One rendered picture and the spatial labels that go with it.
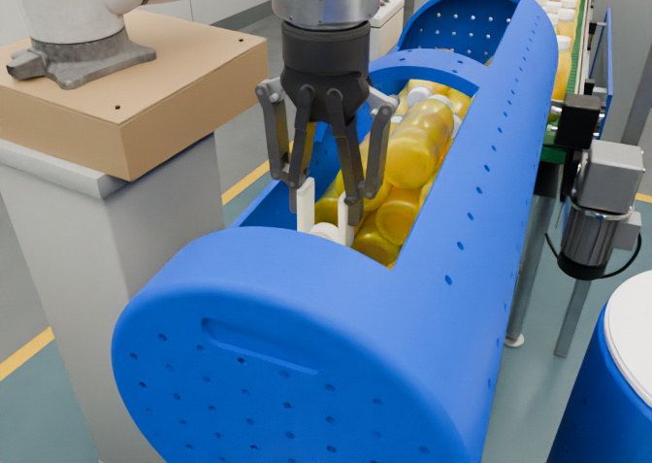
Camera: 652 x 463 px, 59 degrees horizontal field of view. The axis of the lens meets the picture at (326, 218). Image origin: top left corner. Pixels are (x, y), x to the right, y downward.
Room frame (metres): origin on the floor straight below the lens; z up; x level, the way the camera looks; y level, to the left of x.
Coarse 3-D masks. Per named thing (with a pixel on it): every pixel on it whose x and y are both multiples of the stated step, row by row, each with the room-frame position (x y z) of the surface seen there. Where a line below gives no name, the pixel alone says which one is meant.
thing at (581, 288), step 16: (640, 80) 1.36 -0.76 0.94; (640, 96) 1.33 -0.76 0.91; (640, 112) 1.33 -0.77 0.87; (640, 128) 1.32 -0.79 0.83; (624, 144) 1.33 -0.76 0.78; (576, 288) 1.34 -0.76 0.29; (576, 304) 1.33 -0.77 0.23; (576, 320) 1.32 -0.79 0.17; (560, 336) 1.34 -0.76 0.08; (560, 352) 1.33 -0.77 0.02
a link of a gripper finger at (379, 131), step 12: (396, 96) 0.48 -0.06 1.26; (384, 108) 0.46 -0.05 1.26; (384, 120) 0.46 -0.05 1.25; (372, 132) 0.47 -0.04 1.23; (384, 132) 0.47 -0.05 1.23; (372, 144) 0.47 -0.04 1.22; (384, 144) 0.47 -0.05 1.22; (372, 156) 0.47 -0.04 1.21; (384, 156) 0.48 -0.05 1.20; (372, 168) 0.47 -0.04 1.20; (384, 168) 0.48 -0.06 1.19; (372, 180) 0.47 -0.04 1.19; (372, 192) 0.47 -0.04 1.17
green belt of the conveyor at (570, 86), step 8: (584, 0) 2.28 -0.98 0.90; (576, 32) 1.88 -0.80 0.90; (576, 40) 1.80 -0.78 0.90; (576, 48) 1.72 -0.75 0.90; (576, 56) 1.65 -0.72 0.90; (576, 64) 1.58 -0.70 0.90; (568, 80) 1.46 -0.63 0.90; (568, 88) 1.40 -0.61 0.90; (544, 136) 1.13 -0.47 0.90; (552, 136) 1.13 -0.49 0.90; (544, 144) 1.12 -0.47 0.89; (552, 144) 1.11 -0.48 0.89; (544, 152) 1.11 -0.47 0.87; (552, 152) 1.11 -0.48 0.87; (560, 152) 1.10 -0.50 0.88; (544, 160) 1.11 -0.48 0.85; (552, 160) 1.11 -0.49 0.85; (560, 160) 1.10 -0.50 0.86
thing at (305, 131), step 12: (300, 96) 0.48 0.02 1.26; (312, 96) 0.49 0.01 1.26; (300, 108) 0.49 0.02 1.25; (300, 120) 0.49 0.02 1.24; (300, 132) 0.49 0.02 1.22; (312, 132) 0.51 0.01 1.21; (300, 144) 0.49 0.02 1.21; (312, 144) 0.51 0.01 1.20; (300, 156) 0.49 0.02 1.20; (300, 168) 0.49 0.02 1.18; (288, 180) 0.50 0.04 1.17; (300, 180) 0.50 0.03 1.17
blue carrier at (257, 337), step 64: (448, 0) 1.08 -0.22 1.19; (512, 0) 0.99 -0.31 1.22; (384, 64) 0.66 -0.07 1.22; (448, 64) 0.64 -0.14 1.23; (512, 64) 0.72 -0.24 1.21; (320, 128) 0.68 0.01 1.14; (512, 128) 0.57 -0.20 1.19; (320, 192) 0.67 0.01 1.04; (448, 192) 0.40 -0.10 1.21; (512, 192) 0.48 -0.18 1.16; (192, 256) 0.31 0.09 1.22; (256, 256) 0.29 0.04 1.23; (320, 256) 0.29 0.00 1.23; (448, 256) 0.33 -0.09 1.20; (512, 256) 0.41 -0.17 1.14; (128, 320) 0.29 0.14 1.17; (192, 320) 0.27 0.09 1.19; (256, 320) 0.26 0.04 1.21; (320, 320) 0.24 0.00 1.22; (384, 320) 0.25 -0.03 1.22; (448, 320) 0.28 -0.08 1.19; (128, 384) 0.30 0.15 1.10; (192, 384) 0.28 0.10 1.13; (256, 384) 0.26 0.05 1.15; (320, 384) 0.24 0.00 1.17; (384, 384) 0.23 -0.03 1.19; (448, 384) 0.23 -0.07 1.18; (192, 448) 0.28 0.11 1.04; (256, 448) 0.26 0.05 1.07; (320, 448) 0.24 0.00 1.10; (384, 448) 0.22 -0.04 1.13; (448, 448) 0.21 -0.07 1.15
